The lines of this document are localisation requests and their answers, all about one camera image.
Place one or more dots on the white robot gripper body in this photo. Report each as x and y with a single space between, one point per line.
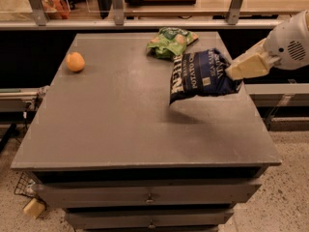
287 45

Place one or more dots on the metal railing frame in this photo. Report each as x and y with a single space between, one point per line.
118 14

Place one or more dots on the yellow sponge block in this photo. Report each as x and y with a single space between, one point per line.
34 208

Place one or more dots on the blue kettle chip bag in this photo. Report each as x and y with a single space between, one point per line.
201 74

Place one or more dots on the orange fruit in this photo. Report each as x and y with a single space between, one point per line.
75 62

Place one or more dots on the lower grey drawer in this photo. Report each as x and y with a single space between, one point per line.
149 219

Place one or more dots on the upper grey drawer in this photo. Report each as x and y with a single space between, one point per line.
147 193

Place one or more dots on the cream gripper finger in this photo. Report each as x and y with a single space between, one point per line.
251 65
255 52

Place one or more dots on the grey drawer cabinet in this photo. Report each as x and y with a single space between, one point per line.
113 122

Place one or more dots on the green rice chip bag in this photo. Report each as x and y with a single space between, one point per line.
170 42

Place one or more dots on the orange snack bag behind glass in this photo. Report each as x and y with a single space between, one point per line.
59 7

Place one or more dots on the grey drawer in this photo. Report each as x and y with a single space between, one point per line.
147 193
149 219

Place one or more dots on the black wire basket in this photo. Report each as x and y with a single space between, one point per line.
24 186

